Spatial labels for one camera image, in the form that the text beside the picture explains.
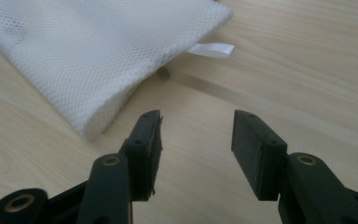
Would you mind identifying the white mesh laundry bag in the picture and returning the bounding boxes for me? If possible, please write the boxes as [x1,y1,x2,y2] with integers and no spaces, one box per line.
[0,0,236,142]

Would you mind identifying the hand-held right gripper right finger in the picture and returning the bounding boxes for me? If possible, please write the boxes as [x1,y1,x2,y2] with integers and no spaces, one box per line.
[230,109,358,224]

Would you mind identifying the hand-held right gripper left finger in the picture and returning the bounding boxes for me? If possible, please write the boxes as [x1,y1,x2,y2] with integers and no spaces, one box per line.
[76,109,164,224]

